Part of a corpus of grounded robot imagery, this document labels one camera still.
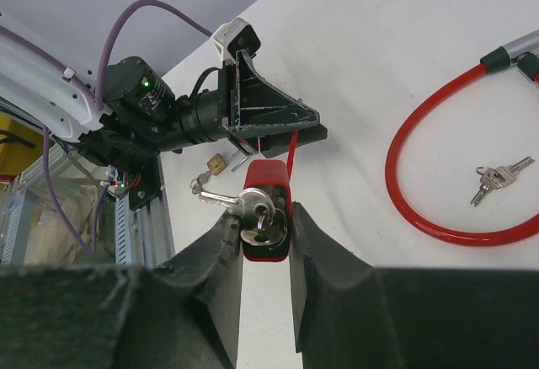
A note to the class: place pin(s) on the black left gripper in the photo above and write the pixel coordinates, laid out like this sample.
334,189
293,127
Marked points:
147,118

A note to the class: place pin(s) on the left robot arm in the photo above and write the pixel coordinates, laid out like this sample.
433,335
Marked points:
40,89

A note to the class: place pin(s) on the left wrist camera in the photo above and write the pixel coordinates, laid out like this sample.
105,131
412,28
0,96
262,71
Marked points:
232,37

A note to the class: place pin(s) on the small brass padlock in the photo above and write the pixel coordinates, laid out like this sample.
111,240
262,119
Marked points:
217,164

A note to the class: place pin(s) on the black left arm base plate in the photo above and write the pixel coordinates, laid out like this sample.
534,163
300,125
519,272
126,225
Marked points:
147,187

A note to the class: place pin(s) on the cable lock keys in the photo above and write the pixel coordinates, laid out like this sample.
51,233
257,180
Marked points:
498,178

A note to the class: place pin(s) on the small red padlock keys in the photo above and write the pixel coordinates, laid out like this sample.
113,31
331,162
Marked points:
248,213

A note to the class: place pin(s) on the small red padlock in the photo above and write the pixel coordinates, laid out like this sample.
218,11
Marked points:
271,176

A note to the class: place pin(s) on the aluminium mounting rail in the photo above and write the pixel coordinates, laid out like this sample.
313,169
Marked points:
152,232

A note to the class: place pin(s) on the red cable lock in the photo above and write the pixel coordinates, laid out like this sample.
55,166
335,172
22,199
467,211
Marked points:
427,178

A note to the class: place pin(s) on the white slotted cable duct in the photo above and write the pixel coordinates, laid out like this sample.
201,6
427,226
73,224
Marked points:
123,246

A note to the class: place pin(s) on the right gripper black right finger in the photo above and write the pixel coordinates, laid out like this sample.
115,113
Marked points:
349,314

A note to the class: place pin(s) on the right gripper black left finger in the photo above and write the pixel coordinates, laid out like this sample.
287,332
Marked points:
182,314

